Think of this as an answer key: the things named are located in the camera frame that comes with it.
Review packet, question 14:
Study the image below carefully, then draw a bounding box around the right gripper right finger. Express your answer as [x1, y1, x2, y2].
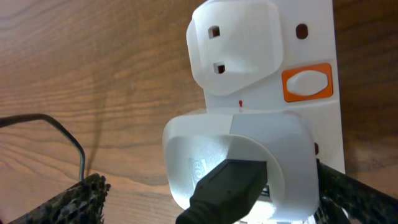
[313, 159, 397, 224]

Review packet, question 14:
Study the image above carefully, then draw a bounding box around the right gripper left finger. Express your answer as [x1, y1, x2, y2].
[10, 174, 111, 224]

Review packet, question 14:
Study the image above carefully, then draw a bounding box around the black charger cable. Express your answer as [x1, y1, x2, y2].
[0, 113, 269, 224]

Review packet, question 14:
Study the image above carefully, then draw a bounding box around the white charger plug adapter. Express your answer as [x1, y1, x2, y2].
[162, 111, 319, 222]

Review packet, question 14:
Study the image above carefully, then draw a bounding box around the white power strip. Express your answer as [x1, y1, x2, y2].
[186, 0, 346, 172]

